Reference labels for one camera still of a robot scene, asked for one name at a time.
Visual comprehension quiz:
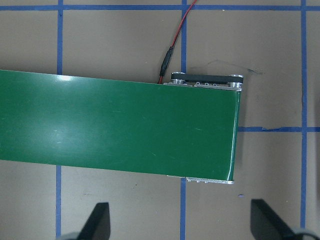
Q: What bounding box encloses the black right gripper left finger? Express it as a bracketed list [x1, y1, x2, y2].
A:
[77, 202, 111, 240]

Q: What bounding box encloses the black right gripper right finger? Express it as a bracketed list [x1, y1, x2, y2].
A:
[250, 199, 295, 240]

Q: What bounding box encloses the green conveyor belt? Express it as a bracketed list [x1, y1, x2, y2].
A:
[0, 70, 241, 184]

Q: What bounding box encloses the red black conveyor cable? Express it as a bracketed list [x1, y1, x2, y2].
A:
[157, 0, 198, 85]

